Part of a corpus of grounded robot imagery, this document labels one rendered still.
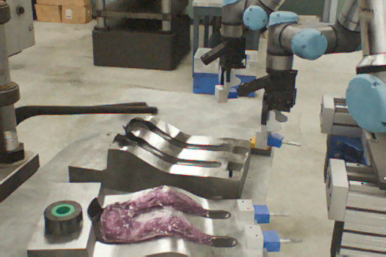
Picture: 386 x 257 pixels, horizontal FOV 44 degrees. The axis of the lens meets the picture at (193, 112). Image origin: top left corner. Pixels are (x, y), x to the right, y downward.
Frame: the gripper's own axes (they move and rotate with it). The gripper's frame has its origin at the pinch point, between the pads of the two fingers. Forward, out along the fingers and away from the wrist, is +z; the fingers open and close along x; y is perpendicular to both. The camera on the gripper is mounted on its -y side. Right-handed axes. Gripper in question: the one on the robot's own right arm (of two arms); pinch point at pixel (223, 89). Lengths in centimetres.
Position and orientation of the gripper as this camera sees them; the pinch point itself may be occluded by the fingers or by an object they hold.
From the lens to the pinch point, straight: 177.1
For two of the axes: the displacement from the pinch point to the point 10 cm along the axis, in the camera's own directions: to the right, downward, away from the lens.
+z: -0.2, 9.3, 3.7
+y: 9.7, -0.7, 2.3
